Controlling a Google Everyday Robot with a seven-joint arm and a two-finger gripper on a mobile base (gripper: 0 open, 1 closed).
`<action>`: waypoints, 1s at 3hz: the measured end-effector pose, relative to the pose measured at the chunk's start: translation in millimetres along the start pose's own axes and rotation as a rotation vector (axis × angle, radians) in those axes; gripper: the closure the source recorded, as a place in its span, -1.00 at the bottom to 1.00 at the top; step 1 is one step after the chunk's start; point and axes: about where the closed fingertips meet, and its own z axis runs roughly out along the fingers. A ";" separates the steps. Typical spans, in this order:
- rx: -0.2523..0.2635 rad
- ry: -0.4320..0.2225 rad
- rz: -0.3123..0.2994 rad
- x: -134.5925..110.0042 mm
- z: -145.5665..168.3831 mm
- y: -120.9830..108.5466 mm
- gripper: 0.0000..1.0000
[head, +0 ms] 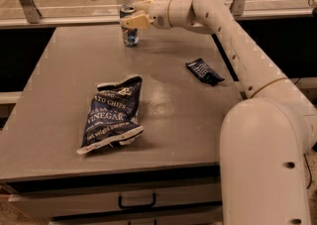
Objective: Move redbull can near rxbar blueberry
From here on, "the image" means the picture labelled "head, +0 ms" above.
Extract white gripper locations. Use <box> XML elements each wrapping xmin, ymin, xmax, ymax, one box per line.
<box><xmin>120</xmin><ymin>0</ymin><xmax>171</xmax><ymax>29</ymax></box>

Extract blue rxbar blueberry wrapper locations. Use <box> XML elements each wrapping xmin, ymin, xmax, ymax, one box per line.
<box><xmin>185</xmin><ymin>58</ymin><xmax>224</xmax><ymax>86</ymax></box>

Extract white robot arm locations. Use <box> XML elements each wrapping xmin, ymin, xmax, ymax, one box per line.
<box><xmin>149</xmin><ymin>0</ymin><xmax>317</xmax><ymax>225</ymax></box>

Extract black drawer handle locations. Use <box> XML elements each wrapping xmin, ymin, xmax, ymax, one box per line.
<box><xmin>118</xmin><ymin>193</ymin><xmax>157</xmax><ymax>210</ymax></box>

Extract blue vinegar chips bag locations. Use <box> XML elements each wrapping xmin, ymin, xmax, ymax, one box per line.
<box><xmin>77</xmin><ymin>75</ymin><xmax>144</xmax><ymax>155</ymax></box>

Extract grey drawer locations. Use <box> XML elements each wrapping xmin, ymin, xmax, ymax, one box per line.
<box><xmin>49</xmin><ymin>206</ymin><xmax>223</xmax><ymax>225</ymax></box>
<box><xmin>9</xmin><ymin>183</ymin><xmax>221</xmax><ymax>218</ymax></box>

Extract lower grey drawer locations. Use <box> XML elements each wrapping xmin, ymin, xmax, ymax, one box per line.
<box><xmin>49</xmin><ymin>206</ymin><xmax>223</xmax><ymax>225</ymax></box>

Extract upper grey drawer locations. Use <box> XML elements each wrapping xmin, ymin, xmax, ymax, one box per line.
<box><xmin>9</xmin><ymin>183</ymin><xmax>221</xmax><ymax>218</ymax></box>

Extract black floor cable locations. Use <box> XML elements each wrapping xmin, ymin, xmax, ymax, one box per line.
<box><xmin>302</xmin><ymin>153</ymin><xmax>313</xmax><ymax>190</ymax></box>

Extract Red Bull can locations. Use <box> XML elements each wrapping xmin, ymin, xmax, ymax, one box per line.
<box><xmin>120</xmin><ymin>5</ymin><xmax>139</xmax><ymax>48</ymax></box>

